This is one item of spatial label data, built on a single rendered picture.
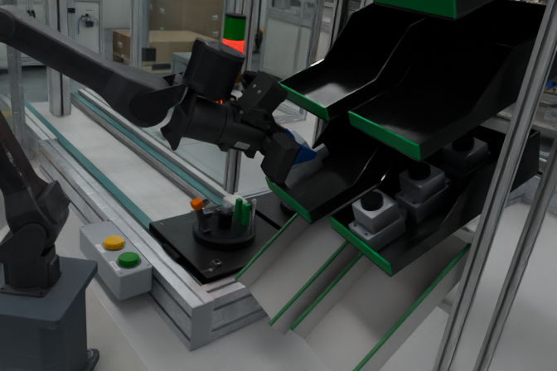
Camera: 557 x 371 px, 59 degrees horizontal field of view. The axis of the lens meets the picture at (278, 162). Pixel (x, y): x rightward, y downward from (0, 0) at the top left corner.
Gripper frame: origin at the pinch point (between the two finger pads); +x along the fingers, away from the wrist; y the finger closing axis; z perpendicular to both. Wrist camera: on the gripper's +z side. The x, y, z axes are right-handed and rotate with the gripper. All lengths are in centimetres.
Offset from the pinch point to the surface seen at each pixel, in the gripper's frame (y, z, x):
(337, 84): 2.3, 10.4, 4.9
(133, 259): 19.6, -37.4, -9.1
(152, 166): 77, -43, 7
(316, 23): 135, 13, 73
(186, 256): 18.8, -34.7, 0.6
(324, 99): -0.4, 8.0, 2.0
